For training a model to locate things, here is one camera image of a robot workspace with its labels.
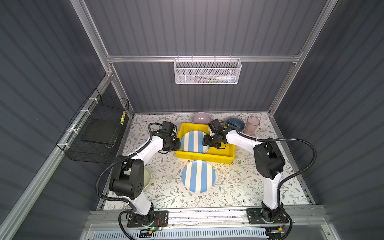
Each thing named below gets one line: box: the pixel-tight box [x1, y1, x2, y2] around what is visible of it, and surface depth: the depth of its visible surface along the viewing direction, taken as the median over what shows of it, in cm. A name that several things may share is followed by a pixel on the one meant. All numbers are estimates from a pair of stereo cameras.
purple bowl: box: [192, 112, 212, 125], surface depth 114 cm
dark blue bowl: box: [226, 116, 245, 132], surface depth 110 cm
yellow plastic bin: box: [175, 122, 237, 164], surface depth 96 cm
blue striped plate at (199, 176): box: [182, 160, 217, 194], surface depth 88 cm
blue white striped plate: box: [181, 130, 210, 154], surface depth 101 cm
